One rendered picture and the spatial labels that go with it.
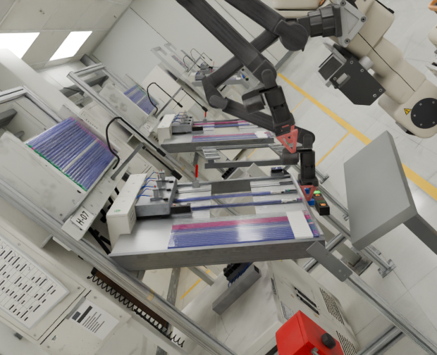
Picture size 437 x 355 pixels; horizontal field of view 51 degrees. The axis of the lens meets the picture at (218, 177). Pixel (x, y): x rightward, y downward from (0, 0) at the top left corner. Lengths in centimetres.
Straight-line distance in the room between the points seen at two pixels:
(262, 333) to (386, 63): 100
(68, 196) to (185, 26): 801
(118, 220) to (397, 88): 106
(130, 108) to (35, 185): 145
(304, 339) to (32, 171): 101
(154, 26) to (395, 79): 815
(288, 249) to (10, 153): 96
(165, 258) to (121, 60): 828
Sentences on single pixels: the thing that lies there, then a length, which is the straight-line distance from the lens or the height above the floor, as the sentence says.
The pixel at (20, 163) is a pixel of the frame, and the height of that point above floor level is 161.
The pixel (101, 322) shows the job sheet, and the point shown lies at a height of 107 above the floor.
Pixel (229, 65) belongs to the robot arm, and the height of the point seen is 129.
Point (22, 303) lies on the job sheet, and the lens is 174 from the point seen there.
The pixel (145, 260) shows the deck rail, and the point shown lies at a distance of 154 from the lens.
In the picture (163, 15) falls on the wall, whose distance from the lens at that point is 950.
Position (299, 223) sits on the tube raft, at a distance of 164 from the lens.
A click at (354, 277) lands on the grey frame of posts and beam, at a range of 157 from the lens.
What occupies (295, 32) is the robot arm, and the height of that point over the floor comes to 124.
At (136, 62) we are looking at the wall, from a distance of 960.
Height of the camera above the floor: 141
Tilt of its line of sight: 12 degrees down
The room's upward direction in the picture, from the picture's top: 49 degrees counter-clockwise
